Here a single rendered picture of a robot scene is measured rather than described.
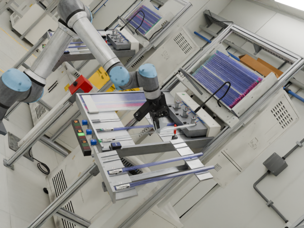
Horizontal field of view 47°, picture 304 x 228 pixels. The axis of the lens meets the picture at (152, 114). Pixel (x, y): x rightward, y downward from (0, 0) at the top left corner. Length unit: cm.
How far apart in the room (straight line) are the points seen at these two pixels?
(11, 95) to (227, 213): 260
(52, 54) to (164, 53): 192
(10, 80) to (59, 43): 28
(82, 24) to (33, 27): 491
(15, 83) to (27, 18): 487
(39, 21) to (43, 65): 477
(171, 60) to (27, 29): 346
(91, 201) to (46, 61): 99
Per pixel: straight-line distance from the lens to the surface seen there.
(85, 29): 151
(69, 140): 359
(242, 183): 371
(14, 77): 158
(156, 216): 240
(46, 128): 259
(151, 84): 155
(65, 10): 156
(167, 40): 343
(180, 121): 218
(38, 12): 640
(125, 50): 330
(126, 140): 201
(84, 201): 233
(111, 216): 178
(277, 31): 483
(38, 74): 170
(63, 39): 168
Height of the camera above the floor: 119
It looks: 4 degrees down
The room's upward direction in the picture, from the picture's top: 46 degrees clockwise
